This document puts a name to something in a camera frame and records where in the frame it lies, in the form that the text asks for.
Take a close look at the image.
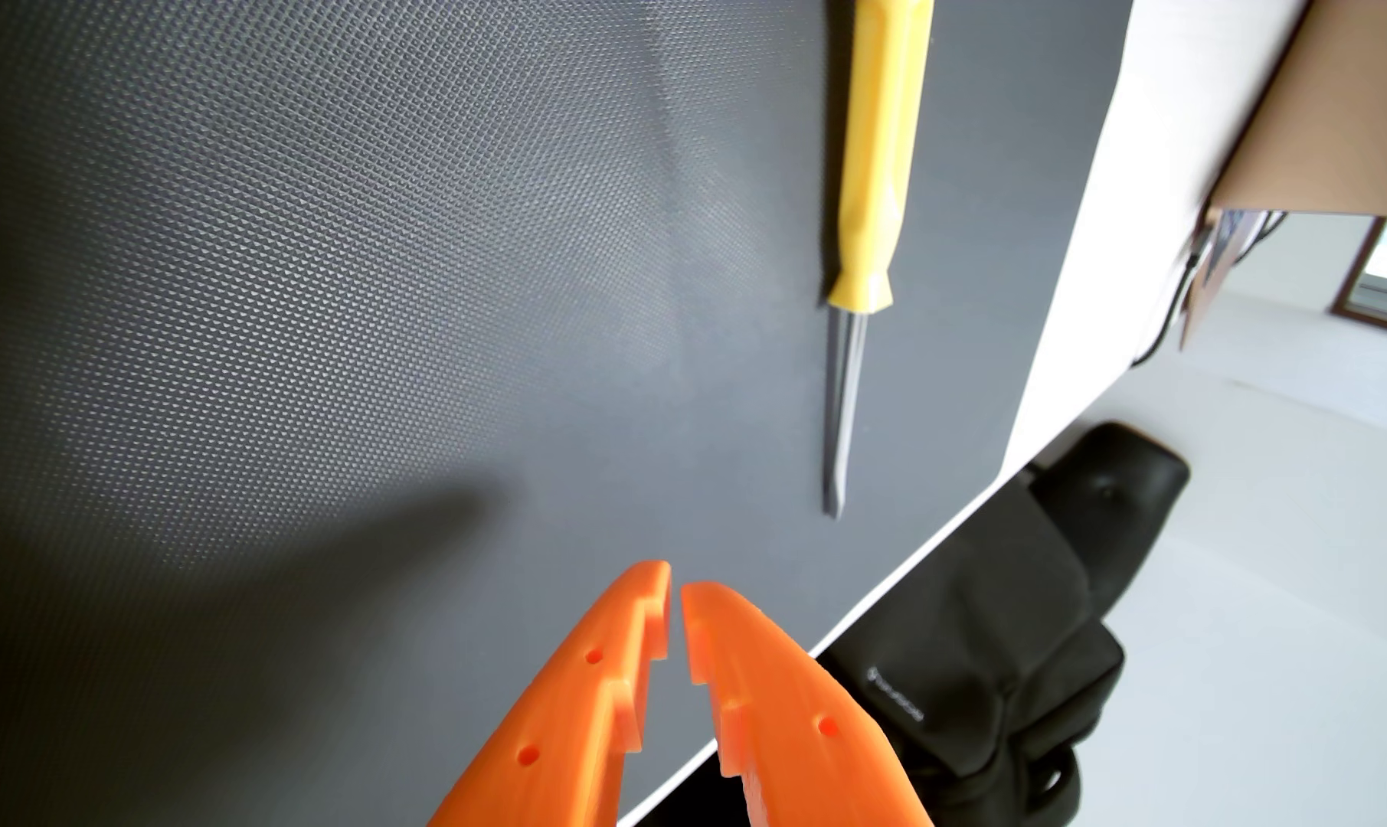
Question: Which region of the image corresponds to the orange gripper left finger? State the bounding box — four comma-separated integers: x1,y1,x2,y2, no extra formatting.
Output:
427,559,672,827

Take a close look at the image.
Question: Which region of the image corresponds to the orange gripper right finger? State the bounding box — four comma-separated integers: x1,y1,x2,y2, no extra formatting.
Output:
682,581,936,827

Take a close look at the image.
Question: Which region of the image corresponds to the yellow handled screwdriver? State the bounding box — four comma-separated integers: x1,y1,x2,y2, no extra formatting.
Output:
820,0,937,521

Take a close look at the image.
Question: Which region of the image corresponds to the black leather stool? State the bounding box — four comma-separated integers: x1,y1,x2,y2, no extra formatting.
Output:
1029,420,1192,622

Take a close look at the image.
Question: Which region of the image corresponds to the dark grey textured mat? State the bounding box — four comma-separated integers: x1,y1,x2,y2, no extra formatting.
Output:
0,0,1134,827

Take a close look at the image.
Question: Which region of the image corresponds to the brown cardboard box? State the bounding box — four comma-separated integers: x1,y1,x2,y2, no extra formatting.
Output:
1178,0,1387,348

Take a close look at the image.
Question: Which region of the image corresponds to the black cable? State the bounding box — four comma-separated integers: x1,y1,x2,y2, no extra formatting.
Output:
1130,207,1288,369

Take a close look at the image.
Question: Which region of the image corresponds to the brown window frame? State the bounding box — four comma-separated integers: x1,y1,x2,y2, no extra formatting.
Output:
1330,216,1387,344

